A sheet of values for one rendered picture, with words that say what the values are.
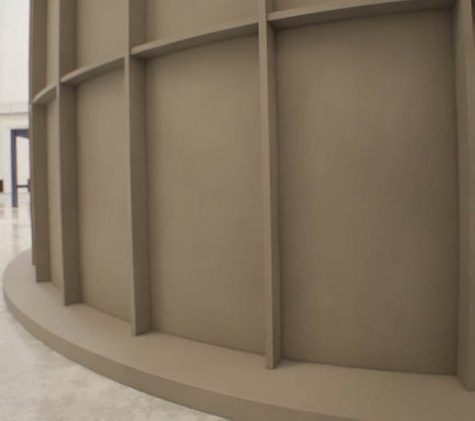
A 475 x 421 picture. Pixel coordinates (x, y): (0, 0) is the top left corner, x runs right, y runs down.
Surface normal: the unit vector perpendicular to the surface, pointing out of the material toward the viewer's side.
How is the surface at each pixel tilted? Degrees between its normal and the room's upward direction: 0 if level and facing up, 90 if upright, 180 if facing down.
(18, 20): 90
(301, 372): 0
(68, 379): 0
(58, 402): 0
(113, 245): 90
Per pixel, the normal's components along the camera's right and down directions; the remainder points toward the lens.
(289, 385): -0.02, -1.00
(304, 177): -0.38, 0.01
